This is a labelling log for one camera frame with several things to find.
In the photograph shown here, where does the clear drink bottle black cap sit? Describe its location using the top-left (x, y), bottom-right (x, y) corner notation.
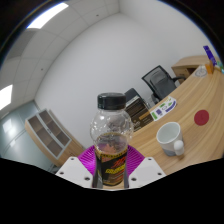
top-left (89, 92), bottom-right (135, 190)

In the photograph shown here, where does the white mug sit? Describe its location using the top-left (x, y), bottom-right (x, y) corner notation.
top-left (156, 121), bottom-right (186, 158)

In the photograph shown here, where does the black visitor chair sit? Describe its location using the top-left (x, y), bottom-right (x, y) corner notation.
top-left (124, 87), bottom-right (151, 109)

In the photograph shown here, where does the white printed leaflet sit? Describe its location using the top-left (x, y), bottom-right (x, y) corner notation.
top-left (149, 95), bottom-right (178, 122)

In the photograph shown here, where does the flat round red coaster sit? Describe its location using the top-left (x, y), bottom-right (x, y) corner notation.
top-left (193, 109), bottom-right (211, 127)

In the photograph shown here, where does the grey mesh office chair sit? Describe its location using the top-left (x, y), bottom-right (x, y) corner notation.
top-left (141, 64), bottom-right (187, 104)

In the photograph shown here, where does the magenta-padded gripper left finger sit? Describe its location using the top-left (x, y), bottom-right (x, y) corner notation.
top-left (55, 145), bottom-right (98, 188)

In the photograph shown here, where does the round glass dish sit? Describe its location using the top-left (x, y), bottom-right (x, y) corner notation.
top-left (194, 64), bottom-right (208, 78)

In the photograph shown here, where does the wooden shelf unit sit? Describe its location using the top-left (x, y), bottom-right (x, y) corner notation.
top-left (24, 108), bottom-right (86, 167)

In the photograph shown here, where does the flat dark brown box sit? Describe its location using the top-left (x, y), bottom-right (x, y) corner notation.
top-left (125, 96), bottom-right (150, 123)

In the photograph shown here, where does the orange box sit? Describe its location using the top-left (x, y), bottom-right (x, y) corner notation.
top-left (204, 62), bottom-right (215, 75)

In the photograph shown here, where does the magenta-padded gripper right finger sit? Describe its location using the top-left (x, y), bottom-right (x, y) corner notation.
top-left (127, 145), bottom-right (167, 189)

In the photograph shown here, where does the wooden side cabinet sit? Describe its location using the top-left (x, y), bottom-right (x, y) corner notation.
top-left (171, 54), bottom-right (212, 84)

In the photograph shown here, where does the tan brown box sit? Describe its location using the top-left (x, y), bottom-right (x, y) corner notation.
top-left (132, 111), bottom-right (155, 133)

